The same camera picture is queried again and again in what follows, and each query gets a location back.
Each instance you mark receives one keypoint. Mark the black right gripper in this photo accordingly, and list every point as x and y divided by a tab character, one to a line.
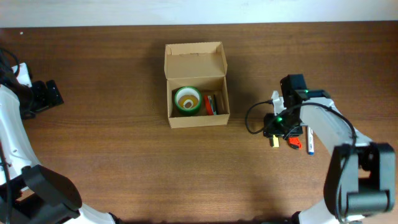
274	130

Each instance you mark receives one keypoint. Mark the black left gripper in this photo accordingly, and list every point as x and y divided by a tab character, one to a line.
45	100

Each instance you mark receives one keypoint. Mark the small yellow tape roll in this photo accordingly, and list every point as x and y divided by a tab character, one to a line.
188	102

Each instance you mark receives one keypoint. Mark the green tape roll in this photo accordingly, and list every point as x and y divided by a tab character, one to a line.
188	90

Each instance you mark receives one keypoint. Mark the cardboard box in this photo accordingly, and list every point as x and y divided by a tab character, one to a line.
201	65

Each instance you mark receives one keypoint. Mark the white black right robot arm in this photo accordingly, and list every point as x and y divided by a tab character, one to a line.
360	181

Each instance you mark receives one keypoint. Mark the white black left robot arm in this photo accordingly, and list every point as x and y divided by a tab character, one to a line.
30	192

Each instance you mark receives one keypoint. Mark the red utility knife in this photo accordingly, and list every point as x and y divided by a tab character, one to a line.
294	143

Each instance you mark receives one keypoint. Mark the yellow highlighter pen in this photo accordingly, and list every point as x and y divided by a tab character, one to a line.
274	141

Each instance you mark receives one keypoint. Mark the blue white marker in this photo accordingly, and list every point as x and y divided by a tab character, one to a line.
310	142

